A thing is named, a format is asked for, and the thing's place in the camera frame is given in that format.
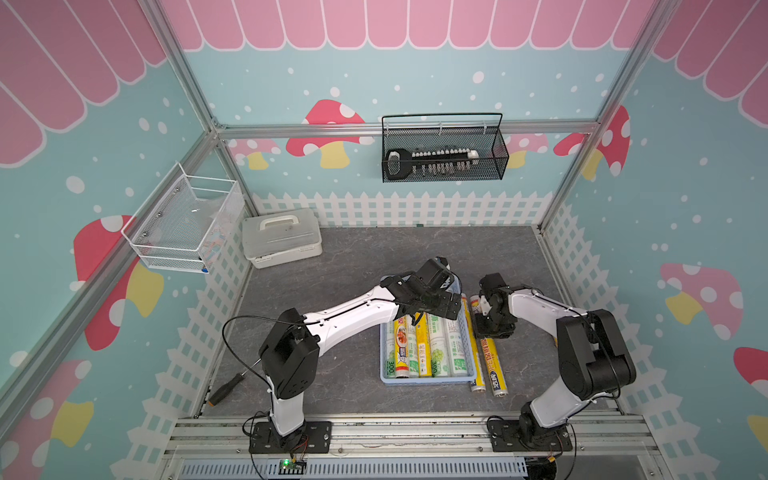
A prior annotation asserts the light blue plastic basket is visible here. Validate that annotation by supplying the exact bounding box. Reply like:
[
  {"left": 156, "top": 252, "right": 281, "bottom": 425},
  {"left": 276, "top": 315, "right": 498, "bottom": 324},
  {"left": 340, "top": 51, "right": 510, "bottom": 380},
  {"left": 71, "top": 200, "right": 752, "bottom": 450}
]
[{"left": 379, "top": 296, "right": 475, "bottom": 385}]

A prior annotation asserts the yellow green wrap roll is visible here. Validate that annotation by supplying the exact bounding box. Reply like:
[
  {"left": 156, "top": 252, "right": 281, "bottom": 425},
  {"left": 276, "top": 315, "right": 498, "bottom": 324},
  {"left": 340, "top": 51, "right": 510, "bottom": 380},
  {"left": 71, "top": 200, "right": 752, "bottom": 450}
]
[{"left": 393, "top": 315, "right": 418, "bottom": 379}]

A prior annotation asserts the white green plastic wrap roll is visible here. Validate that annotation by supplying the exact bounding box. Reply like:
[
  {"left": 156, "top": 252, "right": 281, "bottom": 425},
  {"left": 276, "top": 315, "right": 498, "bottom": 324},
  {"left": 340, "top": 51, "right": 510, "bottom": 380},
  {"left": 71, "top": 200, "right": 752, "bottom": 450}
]
[{"left": 445, "top": 320, "right": 468, "bottom": 377}]

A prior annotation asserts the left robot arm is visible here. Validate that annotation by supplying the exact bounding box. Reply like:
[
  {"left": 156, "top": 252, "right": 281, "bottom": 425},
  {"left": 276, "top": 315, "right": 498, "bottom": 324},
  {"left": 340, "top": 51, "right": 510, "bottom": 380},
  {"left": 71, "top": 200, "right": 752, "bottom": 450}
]
[{"left": 259, "top": 257, "right": 461, "bottom": 441}]

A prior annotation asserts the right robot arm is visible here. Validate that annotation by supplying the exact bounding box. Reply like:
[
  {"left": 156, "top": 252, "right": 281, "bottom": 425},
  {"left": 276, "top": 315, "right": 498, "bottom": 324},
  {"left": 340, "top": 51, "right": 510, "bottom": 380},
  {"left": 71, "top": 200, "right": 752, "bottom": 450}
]
[{"left": 475, "top": 273, "right": 637, "bottom": 442}]

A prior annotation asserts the black brush with white bristles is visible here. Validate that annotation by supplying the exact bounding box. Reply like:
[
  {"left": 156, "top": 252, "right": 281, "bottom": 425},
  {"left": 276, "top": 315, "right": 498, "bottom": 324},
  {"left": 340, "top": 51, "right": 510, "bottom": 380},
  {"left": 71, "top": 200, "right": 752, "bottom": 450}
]
[{"left": 382, "top": 148, "right": 480, "bottom": 181}]

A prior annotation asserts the white lidded storage box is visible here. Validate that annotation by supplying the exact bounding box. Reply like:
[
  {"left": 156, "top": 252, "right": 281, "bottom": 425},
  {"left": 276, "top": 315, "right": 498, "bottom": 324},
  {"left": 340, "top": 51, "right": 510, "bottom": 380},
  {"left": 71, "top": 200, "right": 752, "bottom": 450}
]
[{"left": 242, "top": 208, "right": 322, "bottom": 269}]

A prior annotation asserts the green circuit board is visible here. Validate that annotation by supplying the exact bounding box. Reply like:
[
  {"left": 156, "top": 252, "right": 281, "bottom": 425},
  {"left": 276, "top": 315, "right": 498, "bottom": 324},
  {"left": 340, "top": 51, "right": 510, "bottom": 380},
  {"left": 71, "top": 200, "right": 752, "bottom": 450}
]
[{"left": 278, "top": 459, "right": 307, "bottom": 475}]

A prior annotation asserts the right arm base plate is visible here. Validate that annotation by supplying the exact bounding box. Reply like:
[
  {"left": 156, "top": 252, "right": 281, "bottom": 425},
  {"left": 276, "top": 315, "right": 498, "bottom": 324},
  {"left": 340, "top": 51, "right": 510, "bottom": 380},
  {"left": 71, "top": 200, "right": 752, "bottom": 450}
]
[{"left": 486, "top": 415, "right": 573, "bottom": 455}]

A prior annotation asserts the black wire wall basket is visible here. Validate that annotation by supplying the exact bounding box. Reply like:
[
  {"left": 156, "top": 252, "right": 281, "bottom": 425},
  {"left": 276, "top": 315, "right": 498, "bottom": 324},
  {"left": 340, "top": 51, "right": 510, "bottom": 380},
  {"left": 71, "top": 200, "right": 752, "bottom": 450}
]
[{"left": 381, "top": 113, "right": 510, "bottom": 183}]

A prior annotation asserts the aluminium front rail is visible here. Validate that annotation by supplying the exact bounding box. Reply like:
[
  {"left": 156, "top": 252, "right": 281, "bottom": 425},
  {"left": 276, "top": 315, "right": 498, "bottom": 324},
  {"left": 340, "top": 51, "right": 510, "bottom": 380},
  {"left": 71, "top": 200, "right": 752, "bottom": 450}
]
[{"left": 163, "top": 410, "right": 660, "bottom": 460}]

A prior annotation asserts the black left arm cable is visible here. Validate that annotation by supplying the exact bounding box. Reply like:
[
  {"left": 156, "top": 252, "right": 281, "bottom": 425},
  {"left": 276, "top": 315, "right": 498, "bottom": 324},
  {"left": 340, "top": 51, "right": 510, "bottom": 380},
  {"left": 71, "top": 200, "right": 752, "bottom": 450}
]
[{"left": 221, "top": 315, "right": 307, "bottom": 391}]

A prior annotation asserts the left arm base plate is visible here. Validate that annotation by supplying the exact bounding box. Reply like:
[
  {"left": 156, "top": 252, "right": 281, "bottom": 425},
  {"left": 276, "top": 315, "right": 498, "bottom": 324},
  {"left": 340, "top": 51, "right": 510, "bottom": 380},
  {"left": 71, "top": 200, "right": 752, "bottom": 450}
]
[{"left": 245, "top": 421, "right": 333, "bottom": 455}]

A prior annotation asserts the black handled screwdriver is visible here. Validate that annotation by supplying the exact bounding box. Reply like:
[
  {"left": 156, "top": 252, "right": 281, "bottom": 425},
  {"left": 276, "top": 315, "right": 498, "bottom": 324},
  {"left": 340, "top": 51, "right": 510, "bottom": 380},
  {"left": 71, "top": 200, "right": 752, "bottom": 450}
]
[{"left": 205, "top": 359, "right": 263, "bottom": 407}]

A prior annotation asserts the white wire wall basket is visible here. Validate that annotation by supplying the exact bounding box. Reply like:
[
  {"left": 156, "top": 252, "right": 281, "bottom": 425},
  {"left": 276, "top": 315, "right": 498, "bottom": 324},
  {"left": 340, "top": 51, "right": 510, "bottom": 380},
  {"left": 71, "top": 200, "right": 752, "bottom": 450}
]
[{"left": 121, "top": 164, "right": 245, "bottom": 274}]

